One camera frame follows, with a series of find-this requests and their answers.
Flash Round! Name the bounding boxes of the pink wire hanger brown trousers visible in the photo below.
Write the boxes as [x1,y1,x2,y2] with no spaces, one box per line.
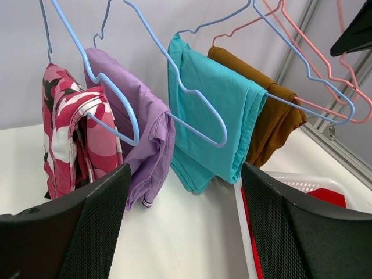
[212,0,354,121]

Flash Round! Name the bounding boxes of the white plastic basket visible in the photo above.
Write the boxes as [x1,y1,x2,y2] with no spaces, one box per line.
[234,171,371,278]

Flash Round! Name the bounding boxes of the aluminium frame right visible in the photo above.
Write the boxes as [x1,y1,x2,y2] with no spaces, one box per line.
[276,1,371,190]

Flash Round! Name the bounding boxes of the blue wire hanger floral trousers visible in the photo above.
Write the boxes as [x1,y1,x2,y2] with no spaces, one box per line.
[51,0,140,146]

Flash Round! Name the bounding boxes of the blue wire hanger lilac trousers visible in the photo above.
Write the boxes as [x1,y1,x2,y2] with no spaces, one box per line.
[94,1,227,148]

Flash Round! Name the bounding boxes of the pink floral trousers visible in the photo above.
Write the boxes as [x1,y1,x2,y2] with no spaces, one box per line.
[42,63,123,199]

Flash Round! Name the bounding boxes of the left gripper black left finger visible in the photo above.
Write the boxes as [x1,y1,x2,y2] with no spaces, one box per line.
[1,164,131,278]

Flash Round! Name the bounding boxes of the red trousers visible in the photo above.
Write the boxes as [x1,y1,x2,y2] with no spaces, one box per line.
[240,187,346,279]

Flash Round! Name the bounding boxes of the blue wire hanger teal trousers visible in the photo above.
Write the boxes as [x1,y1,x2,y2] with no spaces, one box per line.
[178,1,357,125]

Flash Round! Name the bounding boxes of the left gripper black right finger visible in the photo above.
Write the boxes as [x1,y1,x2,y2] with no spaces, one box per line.
[241,163,371,278]

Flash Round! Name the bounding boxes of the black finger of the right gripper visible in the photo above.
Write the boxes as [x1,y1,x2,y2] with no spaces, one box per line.
[330,0,371,57]

